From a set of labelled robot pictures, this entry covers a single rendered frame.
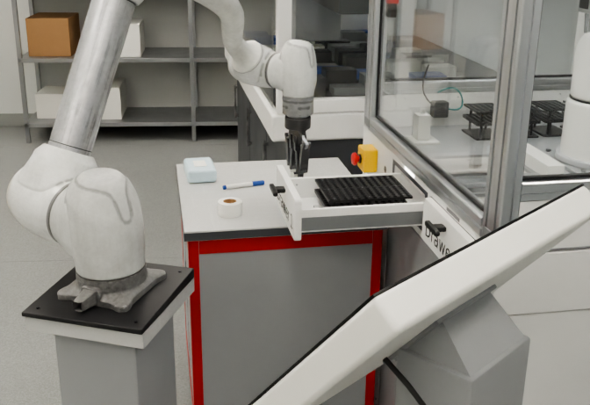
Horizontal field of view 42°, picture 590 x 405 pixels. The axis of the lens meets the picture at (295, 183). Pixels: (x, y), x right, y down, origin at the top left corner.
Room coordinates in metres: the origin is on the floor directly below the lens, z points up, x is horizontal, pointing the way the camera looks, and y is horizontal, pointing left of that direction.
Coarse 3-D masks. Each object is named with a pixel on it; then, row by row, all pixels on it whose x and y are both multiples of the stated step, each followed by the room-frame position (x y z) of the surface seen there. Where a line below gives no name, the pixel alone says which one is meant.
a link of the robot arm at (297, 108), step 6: (288, 102) 2.12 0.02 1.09; (294, 102) 2.11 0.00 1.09; (300, 102) 2.11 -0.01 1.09; (306, 102) 2.12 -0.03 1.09; (312, 102) 2.13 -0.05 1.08; (288, 108) 2.12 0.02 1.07; (294, 108) 2.11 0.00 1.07; (300, 108) 2.11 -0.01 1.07; (306, 108) 2.12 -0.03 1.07; (312, 108) 2.13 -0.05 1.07; (288, 114) 2.12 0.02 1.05; (294, 114) 2.11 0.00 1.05; (300, 114) 2.11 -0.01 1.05; (306, 114) 2.12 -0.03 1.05
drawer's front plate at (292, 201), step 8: (280, 168) 2.01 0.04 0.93; (280, 176) 1.97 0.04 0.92; (288, 176) 1.94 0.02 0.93; (280, 184) 1.97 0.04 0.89; (288, 184) 1.87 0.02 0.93; (288, 192) 1.84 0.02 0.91; (296, 192) 1.81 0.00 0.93; (280, 200) 1.97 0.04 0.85; (288, 200) 1.84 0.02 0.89; (296, 200) 1.76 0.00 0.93; (280, 208) 1.96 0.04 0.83; (288, 208) 1.84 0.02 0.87; (296, 208) 1.76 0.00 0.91; (296, 216) 1.76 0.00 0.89; (288, 224) 1.84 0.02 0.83; (296, 224) 1.76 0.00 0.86; (296, 232) 1.76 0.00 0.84; (296, 240) 1.76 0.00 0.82
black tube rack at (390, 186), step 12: (324, 180) 1.99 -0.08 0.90; (336, 180) 1.99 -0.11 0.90; (348, 180) 1.99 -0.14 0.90; (360, 180) 1.99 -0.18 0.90; (372, 180) 2.00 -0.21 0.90; (384, 180) 1.99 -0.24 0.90; (396, 180) 2.00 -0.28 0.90; (336, 192) 1.89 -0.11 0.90; (348, 192) 1.90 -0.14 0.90; (360, 192) 1.90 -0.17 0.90; (372, 192) 1.89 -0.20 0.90; (384, 192) 1.90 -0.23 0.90; (396, 192) 1.90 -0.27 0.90; (408, 192) 1.90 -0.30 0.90; (324, 204) 1.88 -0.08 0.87; (336, 204) 1.88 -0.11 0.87; (348, 204) 1.88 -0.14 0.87; (360, 204) 1.88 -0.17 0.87; (372, 204) 1.89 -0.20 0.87
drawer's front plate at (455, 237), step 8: (424, 200) 1.78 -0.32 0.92; (432, 200) 1.76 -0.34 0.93; (424, 208) 1.78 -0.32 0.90; (432, 208) 1.73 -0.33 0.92; (440, 208) 1.71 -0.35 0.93; (424, 216) 1.78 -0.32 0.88; (432, 216) 1.73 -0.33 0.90; (440, 216) 1.68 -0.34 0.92; (448, 216) 1.66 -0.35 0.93; (424, 224) 1.77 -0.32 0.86; (448, 224) 1.63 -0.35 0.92; (456, 224) 1.61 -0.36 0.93; (424, 232) 1.77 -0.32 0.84; (440, 232) 1.67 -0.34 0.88; (448, 232) 1.62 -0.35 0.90; (456, 232) 1.58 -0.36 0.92; (464, 232) 1.56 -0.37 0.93; (424, 240) 1.77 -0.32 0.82; (432, 240) 1.71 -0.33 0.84; (440, 240) 1.67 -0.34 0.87; (448, 240) 1.62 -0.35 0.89; (456, 240) 1.58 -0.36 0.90; (464, 240) 1.53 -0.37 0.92; (472, 240) 1.52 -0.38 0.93; (432, 248) 1.71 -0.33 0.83; (448, 248) 1.62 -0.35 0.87; (456, 248) 1.57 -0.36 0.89; (440, 256) 1.66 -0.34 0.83
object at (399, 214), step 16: (336, 176) 2.05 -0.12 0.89; (352, 176) 2.05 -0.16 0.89; (368, 176) 2.06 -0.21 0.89; (400, 176) 2.07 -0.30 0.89; (304, 192) 2.02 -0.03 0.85; (416, 192) 1.94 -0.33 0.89; (304, 208) 1.79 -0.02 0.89; (320, 208) 1.79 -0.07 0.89; (336, 208) 1.79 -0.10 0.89; (352, 208) 1.80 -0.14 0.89; (368, 208) 1.81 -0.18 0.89; (384, 208) 1.82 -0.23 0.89; (400, 208) 1.82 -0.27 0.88; (416, 208) 1.83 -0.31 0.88; (304, 224) 1.78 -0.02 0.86; (320, 224) 1.78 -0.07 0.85; (336, 224) 1.79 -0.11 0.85; (352, 224) 1.80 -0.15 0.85; (368, 224) 1.81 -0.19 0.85; (384, 224) 1.81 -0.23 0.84; (400, 224) 1.82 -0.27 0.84; (416, 224) 1.83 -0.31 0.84
